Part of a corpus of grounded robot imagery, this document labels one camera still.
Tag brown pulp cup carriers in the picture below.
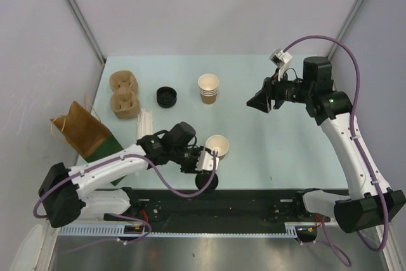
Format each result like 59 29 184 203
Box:
109 70 140 119

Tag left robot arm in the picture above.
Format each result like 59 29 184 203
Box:
36 122 218 228

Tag stack of brown paper cups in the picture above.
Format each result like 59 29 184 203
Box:
198 74 219 105

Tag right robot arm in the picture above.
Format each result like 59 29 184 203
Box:
246 55 405 233

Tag white slotted cable duct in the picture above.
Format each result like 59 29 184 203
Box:
59 223 298 238

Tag aluminium frame rail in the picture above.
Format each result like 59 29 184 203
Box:
333 54 405 268

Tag purple cable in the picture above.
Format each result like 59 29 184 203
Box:
33 150 219 251
284 34 393 268

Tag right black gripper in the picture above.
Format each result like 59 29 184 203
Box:
247 67 313 113

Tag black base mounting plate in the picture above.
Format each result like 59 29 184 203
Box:
121 190 317 234

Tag black cup lid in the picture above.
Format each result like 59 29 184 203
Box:
195 174 219 193

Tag brown paper cup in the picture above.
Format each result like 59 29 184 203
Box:
205 135 230 160

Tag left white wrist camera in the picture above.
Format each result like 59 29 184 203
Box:
196 147 219 171

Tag green paper bag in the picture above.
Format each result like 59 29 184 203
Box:
84 135 124 162

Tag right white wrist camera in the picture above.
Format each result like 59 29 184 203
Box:
270 49 292 81

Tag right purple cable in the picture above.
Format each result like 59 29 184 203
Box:
284 34 393 268

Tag stack of black lids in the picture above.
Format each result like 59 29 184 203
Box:
156 86 177 108

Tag white wrapped straws bundle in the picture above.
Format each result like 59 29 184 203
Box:
137 109 154 139

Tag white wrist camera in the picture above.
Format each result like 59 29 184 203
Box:
196 147 219 171
270 49 292 81

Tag brown paper bag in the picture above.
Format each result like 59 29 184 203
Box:
50 101 112 161

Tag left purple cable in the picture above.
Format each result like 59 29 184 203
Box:
33 150 219 251

